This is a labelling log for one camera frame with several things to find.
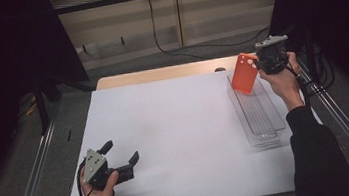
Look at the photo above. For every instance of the person's right hand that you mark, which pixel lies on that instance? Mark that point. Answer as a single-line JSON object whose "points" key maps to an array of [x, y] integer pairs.
{"points": [[283, 88]]}

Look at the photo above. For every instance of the black curtain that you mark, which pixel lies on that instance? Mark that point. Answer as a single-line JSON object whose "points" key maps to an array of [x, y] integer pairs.
{"points": [[0, 65], [336, 7]]}

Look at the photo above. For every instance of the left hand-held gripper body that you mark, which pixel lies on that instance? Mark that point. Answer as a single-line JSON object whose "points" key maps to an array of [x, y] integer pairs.
{"points": [[95, 166]]}

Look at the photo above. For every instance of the black metal stand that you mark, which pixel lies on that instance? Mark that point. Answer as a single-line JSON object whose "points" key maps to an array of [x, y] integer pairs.
{"points": [[42, 100]]}

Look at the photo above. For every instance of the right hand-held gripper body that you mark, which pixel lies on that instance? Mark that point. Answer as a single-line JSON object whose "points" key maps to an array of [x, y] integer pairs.
{"points": [[273, 55]]}

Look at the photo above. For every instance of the orange phone case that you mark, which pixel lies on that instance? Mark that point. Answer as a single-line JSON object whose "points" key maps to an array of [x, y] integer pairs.
{"points": [[244, 76]]}

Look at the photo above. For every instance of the clear plastic tray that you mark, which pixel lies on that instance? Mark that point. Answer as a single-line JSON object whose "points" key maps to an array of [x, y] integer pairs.
{"points": [[260, 117]]}

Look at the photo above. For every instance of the small dark round object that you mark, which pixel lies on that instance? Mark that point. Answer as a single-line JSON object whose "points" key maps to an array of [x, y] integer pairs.
{"points": [[220, 69]]}

